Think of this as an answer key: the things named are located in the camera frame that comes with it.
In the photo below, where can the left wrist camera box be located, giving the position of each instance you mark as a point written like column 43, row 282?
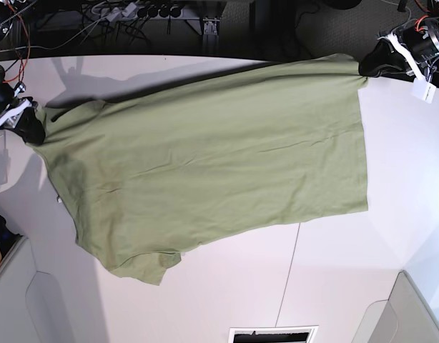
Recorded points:
column 423, row 90

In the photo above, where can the aluminium table leg post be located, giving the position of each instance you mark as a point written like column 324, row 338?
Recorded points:
column 210, row 37

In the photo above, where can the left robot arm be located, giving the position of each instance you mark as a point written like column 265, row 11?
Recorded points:
column 434, row 14

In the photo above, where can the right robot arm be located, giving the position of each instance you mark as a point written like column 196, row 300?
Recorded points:
column 11, row 15

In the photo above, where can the white power strip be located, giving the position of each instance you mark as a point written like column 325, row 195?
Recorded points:
column 136, row 10

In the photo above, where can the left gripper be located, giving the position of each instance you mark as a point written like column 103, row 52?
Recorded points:
column 405, row 50

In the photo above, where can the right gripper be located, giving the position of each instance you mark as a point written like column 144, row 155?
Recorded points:
column 15, row 113

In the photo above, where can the green t-shirt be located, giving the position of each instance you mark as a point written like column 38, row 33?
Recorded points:
column 150, row 178

